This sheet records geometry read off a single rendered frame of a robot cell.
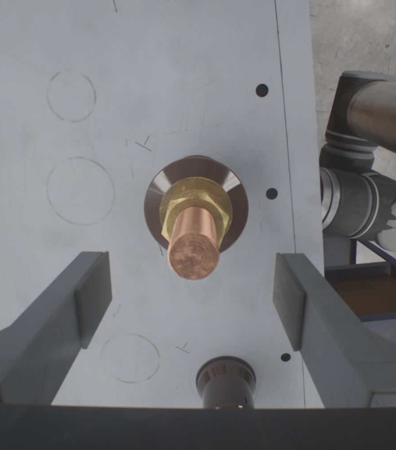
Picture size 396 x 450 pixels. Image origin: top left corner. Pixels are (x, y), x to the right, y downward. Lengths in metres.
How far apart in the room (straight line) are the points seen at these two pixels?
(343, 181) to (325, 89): 1.34
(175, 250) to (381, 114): 0.43
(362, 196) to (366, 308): 0.78
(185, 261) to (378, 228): 0.44
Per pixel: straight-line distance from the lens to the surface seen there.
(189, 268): 0.19
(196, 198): 0.24
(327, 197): 0.52
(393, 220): 0.60
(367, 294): 1.38
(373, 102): 0.60
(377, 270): 1.53
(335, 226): 0.55
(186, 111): 0.38
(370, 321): 1.11
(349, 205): 0.54
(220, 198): 0.28
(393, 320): 1.18
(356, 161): 0.72
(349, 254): 1.90
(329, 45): 1.90
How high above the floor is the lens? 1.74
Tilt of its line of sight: 74 degrees down
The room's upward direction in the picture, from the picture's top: 179 degrees counter-clockwise
